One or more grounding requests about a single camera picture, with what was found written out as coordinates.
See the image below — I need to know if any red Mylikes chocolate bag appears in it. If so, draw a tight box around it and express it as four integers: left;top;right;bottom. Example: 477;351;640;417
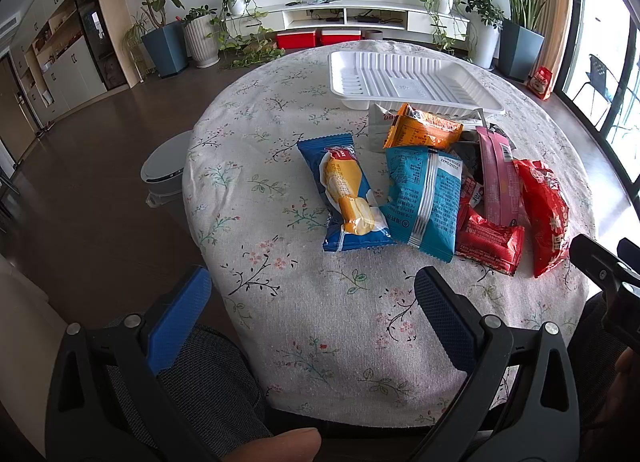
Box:
514;159;570;278

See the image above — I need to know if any small red snack pack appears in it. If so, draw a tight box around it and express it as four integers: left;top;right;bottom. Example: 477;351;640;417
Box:
456;177;525;275

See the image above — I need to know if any pink snack pack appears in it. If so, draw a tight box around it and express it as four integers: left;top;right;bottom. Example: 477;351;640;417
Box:
476;126;521;227

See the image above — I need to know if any teal snack pack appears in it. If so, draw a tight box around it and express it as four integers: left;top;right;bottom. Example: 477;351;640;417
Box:
381;147;463;263

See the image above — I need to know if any blue biscuit snack pack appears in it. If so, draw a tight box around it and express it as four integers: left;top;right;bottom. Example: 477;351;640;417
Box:
297;133;394;253

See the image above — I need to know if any orange snack pack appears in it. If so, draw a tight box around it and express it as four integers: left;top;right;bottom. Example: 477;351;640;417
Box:
383;103;463;150

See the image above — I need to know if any black snack pack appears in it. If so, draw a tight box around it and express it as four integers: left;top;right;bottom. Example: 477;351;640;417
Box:
450;130;484;185

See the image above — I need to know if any white snack bag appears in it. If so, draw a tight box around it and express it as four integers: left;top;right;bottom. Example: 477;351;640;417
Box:
368;104;397;153

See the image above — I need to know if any left forearm grey sleeve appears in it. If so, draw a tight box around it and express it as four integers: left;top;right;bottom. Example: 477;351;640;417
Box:
106;324;272;461

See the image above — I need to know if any left hand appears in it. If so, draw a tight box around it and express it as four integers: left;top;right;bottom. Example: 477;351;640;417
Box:
222;427;321;462

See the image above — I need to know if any white round stool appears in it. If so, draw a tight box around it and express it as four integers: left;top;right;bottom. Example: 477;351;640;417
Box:
140;130;192;231

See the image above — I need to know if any black outdoor chair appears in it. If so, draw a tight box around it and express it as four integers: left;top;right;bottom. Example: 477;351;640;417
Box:
572;53;615;118

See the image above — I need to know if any white plastic tray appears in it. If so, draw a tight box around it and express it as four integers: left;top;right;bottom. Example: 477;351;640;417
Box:
328;51;504;117

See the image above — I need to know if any tall white pot plant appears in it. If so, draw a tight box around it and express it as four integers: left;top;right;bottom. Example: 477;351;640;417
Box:
461;0;504;70

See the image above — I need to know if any white TV console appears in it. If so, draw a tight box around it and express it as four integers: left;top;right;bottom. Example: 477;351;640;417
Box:
226;0;469;42

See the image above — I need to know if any trailing green vine plant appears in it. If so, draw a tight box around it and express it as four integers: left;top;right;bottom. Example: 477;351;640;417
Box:
209;10;286;68

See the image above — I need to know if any white ribbed planter plant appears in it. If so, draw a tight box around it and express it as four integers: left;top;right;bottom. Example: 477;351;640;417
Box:
182;4;219;68

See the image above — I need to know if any right small white pot plant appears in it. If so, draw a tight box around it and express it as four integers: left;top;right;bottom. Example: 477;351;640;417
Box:
419;0;458;54

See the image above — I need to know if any right red storage box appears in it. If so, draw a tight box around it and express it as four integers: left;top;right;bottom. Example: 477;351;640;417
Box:
319;29;362;46

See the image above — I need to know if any red storage box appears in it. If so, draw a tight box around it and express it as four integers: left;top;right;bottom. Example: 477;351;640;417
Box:
319;29;362;46
276;29;318;50

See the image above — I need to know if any left red storage box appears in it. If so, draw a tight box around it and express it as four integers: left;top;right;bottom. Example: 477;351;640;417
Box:
276;29;318;50

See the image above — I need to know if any wall cabinet unit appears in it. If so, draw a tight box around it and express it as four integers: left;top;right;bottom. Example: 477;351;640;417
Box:
10;0;106;128

